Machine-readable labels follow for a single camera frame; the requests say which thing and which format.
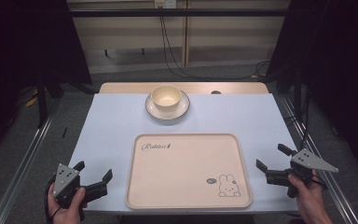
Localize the white wall socket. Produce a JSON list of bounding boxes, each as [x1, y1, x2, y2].
[[154, 0, 178, 9]]

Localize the person's left hand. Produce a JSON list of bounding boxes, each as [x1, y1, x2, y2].
[[47, 182, 89, 224]]

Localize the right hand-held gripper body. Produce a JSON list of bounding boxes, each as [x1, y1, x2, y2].
[[287, 147, 340, 199]]

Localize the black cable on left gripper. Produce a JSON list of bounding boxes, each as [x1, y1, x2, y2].
[[44, 175, 62, 224]]

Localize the black hanging wall cable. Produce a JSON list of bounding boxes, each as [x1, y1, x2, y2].
[[158, 6, 272, 80]]

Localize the wooden upright post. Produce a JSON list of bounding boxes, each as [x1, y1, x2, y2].
[[181, 0, 191, 68]]

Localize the light blue table mat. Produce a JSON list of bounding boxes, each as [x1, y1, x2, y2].
[[68, 92, 299, 216]]

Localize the wooden table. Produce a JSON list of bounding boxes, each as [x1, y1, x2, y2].
[[98, 81, 270, 95]]

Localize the cream bowl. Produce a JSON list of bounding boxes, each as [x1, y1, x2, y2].
[[150, 84, 183, 113]]

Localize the person's right hand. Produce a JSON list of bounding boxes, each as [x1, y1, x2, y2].
[[287, 169, 324, 217]]

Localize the black curtain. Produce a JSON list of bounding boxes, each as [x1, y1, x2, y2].
[[265, 0, 358, 171], [0, 0, 93, 162]]

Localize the black metal stand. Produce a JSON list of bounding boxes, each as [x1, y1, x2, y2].
[[293, 69, 303, 120], [35, 73, 50, 129]]

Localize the metal floor rail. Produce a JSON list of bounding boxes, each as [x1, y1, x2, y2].
[[280, 94, 358, 224], [0, 110, 57, 224]]

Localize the black horizontal bar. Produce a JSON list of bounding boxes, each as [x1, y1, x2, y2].
[[69, 8, 290, 19]]

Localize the beige tray with rabbit print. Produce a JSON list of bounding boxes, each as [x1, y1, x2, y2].
[[125, 133, 254, 210]]

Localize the white plate with dark rim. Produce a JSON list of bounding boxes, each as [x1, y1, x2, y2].
[[145, 90, 191, 121]]

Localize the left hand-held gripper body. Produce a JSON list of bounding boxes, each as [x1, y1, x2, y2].
[[47, 162, 89, 218]]

